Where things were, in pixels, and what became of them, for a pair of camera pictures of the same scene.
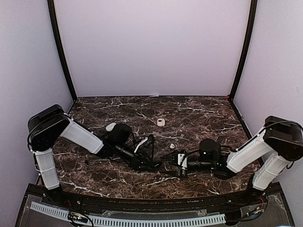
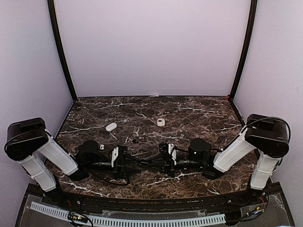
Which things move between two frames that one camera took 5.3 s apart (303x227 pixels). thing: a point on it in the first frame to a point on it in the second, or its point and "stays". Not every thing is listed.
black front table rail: (76, 201) stays
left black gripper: (141, 154) to (118, 170)
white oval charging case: (110, 127) stays
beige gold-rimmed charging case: (161, 122) stays
